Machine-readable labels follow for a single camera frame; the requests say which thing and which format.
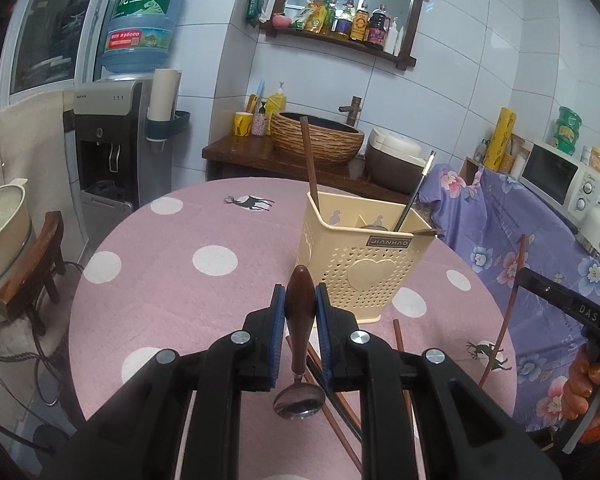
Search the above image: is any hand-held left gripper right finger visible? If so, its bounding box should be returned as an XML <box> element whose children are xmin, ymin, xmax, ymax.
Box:
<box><xmin>314</xmin><ymin>282</ymin><xmax>563</xmax><ymax>480</ymax></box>

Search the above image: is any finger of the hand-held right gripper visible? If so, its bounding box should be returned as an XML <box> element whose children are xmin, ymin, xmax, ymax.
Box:
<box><xmin>513</xmin><ymin>266</ymin><xmax>570</xmax><ymax>312</ymax></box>

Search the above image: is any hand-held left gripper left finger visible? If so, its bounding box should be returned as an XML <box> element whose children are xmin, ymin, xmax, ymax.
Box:
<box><xmin>55</xmin><ymin>284</ymin><xmax>287</xmax><ymax>480</ymax></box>

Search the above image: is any wooden handled spoon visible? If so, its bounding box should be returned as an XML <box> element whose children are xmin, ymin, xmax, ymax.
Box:
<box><xmin>272</xmin><ymin>266</ymin><xmax>327</xmax><ymax>420</ymax></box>

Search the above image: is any cream plastic utensil holder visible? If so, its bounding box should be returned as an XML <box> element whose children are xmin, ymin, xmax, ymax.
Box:
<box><xmin>295</xmin><ymin>191</ymin><xmax>437</xmax><ymax>324</ymax></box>

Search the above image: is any black chopstick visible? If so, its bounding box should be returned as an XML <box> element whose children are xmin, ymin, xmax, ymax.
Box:
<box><xmin>392</xmin><ymin>151</ymin><xmax>437</xmax><ymax>233</ymax></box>
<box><xmin>307</xmin><ymin>355</ymin><xmax>363</xmax><ymax>443</ymax></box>

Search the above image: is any person's right forearm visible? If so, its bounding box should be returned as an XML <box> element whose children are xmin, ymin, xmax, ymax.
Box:
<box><xmin>550</xmin><ymin>417</ymin><xmax>600</xmax><ymax>480</ymax></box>

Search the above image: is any person's right hand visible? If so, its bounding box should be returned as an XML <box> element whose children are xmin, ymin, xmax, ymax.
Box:
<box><xmin>564</xmin><ymin>359</ymin><xmax>600</xmax><ymax>443</ymax></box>

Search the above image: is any white electric kettle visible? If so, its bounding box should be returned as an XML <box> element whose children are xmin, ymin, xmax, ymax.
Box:
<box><xmin>575</xmin><ymin>195</ymin><xmax>600</xmax><ymax>261</ymax></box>

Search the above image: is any purple floral cloth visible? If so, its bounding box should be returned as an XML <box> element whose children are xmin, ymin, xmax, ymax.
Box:
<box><xmin>420</xmin><ymin>162</ymin><xmax>600</xmax><ymax>433</ymax></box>

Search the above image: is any round table pink polka cloth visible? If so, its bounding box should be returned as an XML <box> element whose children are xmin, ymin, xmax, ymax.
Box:
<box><xmin>67</xmin><ymin>177</ymin><xmax>518</xmax><ymax>480</ymax></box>

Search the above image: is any white microwave oven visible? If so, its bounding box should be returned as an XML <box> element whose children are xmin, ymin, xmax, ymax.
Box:
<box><xmin>519</xmin><ymin>141</ymin><xmax>600</xmax><ymax>226</ymax></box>

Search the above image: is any yellow wrap box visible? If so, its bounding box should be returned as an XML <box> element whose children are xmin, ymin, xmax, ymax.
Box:
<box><xmin>482</xmin><ymin>106</ymin><xmax>518</xmax><ymax>172</ymax></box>

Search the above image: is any stack of green bowls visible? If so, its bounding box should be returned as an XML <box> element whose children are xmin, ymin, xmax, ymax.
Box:
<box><xmin>550</xmin><ymin>106</ymin><xmax>583</xmax><ymax>156</ymax></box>

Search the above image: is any brown and cream rice cooker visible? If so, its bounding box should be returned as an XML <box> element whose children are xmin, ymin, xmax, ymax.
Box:
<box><xmin>365</xmin><ymin>127</ymin><xmax>428</xmax><ymax>195</ymax></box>

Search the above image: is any dark wooden counter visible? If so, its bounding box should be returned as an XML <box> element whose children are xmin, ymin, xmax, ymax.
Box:
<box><xmin>202</xmin><ymin>134</ymin><xmax>421</xmax><ymax>198</ymax></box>

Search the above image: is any woven pattern wash basin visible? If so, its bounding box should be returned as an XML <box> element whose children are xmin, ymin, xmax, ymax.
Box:
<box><xmin>270</xmin><ymin>111</ymin><xmax>366</xmax><ymax>163</ymax></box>

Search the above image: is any small pink pump bottle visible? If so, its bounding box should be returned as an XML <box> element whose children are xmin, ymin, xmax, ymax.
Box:
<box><xmin>252</xmin><ymin>101</ymin><xmax>271</xmax><ymax>137</ymax></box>

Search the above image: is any bronze faucet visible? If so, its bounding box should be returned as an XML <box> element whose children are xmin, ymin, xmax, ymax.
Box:
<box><xmin>339</xmin><ymin>96</ymin><xmax>363</xmax><ymax>128</ymax></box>

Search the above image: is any yellow soap pump bottle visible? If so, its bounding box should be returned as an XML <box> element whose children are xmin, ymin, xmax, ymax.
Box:
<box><xmin>265</xmin><ymin>81</ymin><xmax>287</xmax><ymax>116</ymax></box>

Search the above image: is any teal cup holder tray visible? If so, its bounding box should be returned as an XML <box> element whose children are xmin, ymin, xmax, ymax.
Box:
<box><xmin>145</xmin><ymin>110</ymin><xmax>191</xmax><ymax>142</ymax></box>

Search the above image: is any dark wooden chair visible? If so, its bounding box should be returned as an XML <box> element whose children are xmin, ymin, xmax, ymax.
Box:
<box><xmin>0</xmin><ymin>211</ymin><xmax>67</xmax><ymax>337</ymax></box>

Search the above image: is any white paper cup sleeve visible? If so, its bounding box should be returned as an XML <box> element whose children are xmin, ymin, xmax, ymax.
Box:
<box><xmin>147</xmin><ymin>68</ymin><xmax>182</xmax><ymax>123</ymax></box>

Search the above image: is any grey water dispenser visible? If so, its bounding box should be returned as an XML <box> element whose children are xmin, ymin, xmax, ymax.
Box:
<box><xmin>74</xmin><ymin>77</ymin><xmax>157</xmax><ymax>211</ymax></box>

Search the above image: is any white plastic bottle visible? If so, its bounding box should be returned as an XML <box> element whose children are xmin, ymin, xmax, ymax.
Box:
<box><xmin>385</xmin><ymin>17</ymin><xmax>400</xmax><ymax>56</ymax></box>

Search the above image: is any cream cooking pot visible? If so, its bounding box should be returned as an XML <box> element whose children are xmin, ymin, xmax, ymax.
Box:
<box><xmin>0</xmin><ymin>177</ymin><xmax>33</xmax><ymax>323</ymax></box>

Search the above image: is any dark soy sauce bottle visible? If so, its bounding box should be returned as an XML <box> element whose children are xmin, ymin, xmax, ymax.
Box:
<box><xmin>367</xmin><ymin>5</ymin><xmax>392</xmax><ymax>46</ymax></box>

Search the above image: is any amber sauce bottle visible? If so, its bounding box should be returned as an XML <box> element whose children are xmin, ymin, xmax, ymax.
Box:
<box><xmin>350</xmin><ymin>4</ymin><xmax>371</xmax><ymax>43</ymax></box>

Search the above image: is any yellow seasoning packet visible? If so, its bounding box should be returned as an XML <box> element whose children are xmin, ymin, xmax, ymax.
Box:
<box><xmin>292</xmin><ymin>0</ymin><xmax>330</xmax><ymax>36</ymax></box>

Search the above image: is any blue water jug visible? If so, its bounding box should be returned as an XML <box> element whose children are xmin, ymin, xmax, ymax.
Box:
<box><xmin>100</xmin><ymin>0</ymin><xmax>189</xmax><ymax>75</ymax></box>

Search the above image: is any sliding window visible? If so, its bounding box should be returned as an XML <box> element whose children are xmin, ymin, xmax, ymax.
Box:
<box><xmin>0</xmin><ymin>0</ymin><xmax>131</xmax><ymax>111</ymax></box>

